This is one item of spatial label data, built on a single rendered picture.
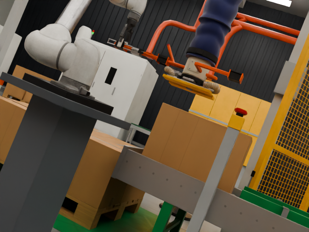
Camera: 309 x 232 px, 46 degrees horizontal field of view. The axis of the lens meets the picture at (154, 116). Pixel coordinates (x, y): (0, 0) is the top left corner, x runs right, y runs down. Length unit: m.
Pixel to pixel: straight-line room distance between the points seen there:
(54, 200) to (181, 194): 0.70
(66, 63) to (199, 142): 0.94
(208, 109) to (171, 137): 7.50
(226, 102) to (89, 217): 7.66
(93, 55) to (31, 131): 0.49
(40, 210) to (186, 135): 0.97
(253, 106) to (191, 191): 7.76
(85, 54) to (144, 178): 0.81
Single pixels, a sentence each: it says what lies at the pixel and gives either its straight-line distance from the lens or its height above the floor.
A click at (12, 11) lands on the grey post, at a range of 5.79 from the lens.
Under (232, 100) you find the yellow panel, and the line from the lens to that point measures 9.81.
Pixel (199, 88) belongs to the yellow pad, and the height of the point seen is 1.12.
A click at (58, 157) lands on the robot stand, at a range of 1.87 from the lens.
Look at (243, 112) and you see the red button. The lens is 1.94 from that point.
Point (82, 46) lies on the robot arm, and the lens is 1.89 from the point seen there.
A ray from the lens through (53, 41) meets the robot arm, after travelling 1.95.
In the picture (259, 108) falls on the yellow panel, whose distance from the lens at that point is 9.79.
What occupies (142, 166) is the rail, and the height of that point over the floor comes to 0.54.
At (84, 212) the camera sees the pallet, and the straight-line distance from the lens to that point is 2.52.
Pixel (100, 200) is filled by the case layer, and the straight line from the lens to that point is 2.47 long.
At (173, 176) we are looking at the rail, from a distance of 2.15.
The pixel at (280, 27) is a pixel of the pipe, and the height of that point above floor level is 4.63.
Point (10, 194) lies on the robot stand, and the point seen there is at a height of 0.21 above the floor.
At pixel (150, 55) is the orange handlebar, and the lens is 2.65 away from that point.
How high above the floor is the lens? 0.78
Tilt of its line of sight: 2 degrees up
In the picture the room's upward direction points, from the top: 22 degrees clockwise
